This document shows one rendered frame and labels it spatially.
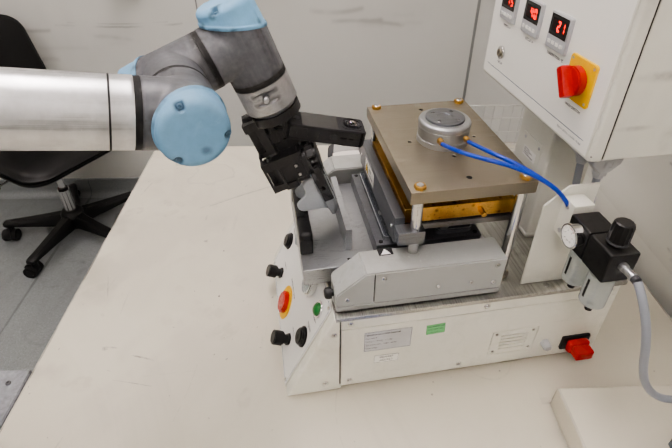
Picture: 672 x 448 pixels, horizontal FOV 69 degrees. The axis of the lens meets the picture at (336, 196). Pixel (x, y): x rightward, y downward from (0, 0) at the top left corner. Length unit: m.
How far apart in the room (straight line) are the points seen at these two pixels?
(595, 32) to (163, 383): 0.82
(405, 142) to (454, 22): 1.58
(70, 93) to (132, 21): 1.87
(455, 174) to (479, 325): 0.26
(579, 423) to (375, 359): 0.31
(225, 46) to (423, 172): 0.31
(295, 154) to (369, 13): 1.58
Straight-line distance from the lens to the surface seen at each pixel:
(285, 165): 0.70
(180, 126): 0.48
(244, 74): 0.64
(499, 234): 0.90
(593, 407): 0.88
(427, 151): 0.74
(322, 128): 0.69
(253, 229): 1.16
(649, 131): 0.72
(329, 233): 0.79
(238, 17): 0.62
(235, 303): 1.00
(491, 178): 0.70
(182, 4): 2.28
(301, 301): 0.85
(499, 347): 0.89
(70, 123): 0.50
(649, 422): 0.90
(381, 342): 0.78
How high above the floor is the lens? 1.47
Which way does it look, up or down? 35 degrees down
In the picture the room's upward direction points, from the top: straight up
